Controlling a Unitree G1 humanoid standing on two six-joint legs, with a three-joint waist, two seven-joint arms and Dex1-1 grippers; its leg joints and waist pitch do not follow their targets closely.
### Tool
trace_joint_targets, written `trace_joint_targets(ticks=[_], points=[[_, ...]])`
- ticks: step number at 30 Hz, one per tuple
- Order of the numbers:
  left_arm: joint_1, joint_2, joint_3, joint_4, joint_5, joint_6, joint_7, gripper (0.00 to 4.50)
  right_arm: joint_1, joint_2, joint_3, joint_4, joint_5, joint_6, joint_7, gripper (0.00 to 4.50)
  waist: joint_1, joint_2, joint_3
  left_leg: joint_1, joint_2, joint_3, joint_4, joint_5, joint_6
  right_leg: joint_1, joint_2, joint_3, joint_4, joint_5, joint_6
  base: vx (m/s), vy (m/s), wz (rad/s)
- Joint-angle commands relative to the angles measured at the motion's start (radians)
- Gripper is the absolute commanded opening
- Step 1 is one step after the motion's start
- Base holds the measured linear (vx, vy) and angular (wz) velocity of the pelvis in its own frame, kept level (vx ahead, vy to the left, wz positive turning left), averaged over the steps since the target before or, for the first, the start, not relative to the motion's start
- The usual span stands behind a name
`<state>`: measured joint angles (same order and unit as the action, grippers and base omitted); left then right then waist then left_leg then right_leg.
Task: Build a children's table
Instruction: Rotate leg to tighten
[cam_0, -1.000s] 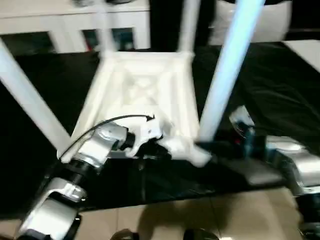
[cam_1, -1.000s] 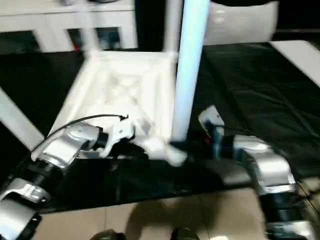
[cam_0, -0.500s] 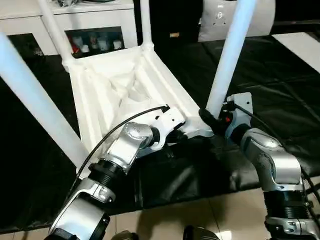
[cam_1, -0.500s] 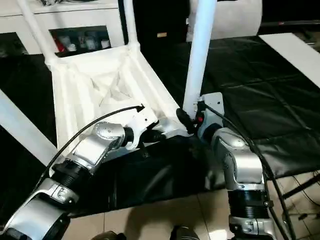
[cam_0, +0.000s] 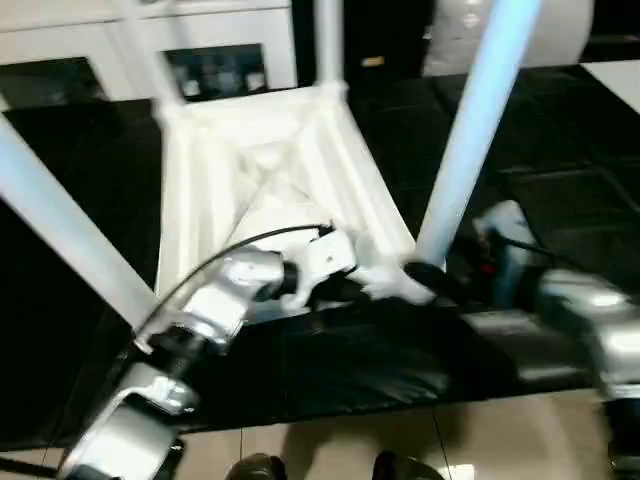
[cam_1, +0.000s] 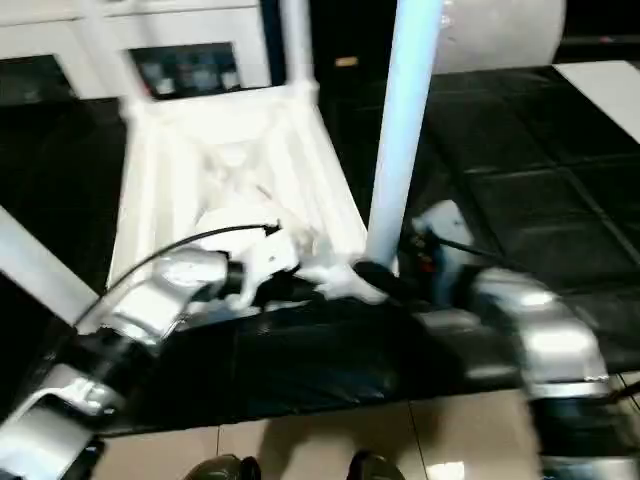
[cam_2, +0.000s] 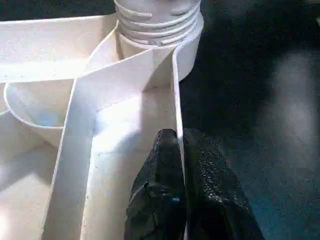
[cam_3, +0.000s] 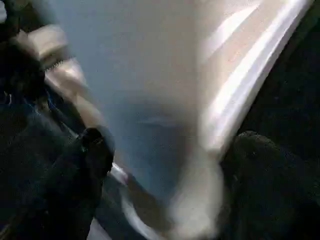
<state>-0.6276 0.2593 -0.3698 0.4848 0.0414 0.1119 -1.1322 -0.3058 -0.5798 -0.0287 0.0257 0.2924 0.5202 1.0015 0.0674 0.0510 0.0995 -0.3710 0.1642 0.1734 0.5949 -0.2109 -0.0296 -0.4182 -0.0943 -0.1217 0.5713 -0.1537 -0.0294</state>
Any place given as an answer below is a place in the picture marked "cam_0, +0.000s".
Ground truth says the white plastic table top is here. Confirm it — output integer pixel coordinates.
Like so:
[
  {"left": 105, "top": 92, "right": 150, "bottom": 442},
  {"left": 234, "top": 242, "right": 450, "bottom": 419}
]
[{"left": 152, "top": 82, "right": 436, "bottom": 311}]

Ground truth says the black work mat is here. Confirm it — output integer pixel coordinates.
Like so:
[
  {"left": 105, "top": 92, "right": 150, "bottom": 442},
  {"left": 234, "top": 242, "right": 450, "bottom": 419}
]
[{"left": 0, "top": 62, "right": 640, "bottom": 446}]

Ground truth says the dark robot lower body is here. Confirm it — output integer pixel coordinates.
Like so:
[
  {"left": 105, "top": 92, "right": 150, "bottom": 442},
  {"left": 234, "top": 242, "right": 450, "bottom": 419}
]
[{"left": 227, "top": 449, "right": 441, "bottom": 480}]

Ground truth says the white flat board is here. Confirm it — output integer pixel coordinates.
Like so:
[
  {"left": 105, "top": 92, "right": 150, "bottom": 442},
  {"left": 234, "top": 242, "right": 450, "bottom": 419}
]
[{"left": 582, "top": 59, "right": 640, "bottom": 116}]

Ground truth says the black cabinet with yellow label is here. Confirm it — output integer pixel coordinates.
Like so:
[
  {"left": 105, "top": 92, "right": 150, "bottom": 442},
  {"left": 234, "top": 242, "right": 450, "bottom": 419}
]
[{"left": 292, "top": 0, "right": 436, "bottom": 81}]

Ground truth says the white glass-door cabinet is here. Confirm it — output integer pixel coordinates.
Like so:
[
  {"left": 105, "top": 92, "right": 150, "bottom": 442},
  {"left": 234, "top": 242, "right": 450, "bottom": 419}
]
[{"left": 0, "top": 0, "right": 299, "bottom": 109}]

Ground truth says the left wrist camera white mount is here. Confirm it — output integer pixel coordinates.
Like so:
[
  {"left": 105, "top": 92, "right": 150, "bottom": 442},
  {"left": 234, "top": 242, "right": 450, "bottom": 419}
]
[{"left": 287, "top": 229, "right": 359, "bottom": 311}]

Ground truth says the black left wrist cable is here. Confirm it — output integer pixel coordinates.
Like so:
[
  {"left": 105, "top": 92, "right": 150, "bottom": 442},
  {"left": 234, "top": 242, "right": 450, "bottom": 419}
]
[{"left": 132, "top": 223, "right": 334, "bottom": 351}]

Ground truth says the black table frame leg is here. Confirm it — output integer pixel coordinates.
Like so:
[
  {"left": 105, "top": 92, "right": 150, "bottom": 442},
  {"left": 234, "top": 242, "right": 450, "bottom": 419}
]
[{"left": 0, "top": 452, "right": 66, "bottom": 476}]

